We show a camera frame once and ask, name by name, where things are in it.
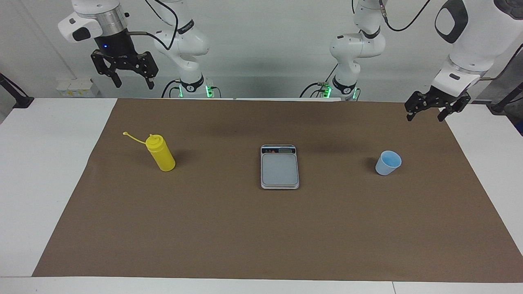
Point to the black clamp stand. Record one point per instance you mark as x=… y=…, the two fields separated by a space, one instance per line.
x=22 y=101
x=500 y=107

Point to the yellow squeeze bottle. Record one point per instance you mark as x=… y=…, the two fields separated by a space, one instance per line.
x=163 y=157

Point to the brown paper mat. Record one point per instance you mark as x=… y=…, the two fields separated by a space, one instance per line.
x=245 y=228

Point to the silver digital kitchen scale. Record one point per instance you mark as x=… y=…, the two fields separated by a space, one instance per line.
x=280 y=169

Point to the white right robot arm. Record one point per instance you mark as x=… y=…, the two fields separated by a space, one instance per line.
x=188 y=45

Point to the white wall socket strip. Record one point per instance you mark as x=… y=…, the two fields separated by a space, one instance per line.
x=77 y=87

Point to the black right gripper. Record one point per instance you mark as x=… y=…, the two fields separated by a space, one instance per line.
x=116 y=47

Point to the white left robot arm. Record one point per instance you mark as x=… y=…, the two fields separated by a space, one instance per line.
x=355 y=45

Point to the light blue plastic cup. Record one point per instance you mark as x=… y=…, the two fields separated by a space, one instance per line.
x=386 y=165

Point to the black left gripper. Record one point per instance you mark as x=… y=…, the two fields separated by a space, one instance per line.
x=439 y=99

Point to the blue object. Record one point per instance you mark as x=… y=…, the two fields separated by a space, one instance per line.
x=520 y=127

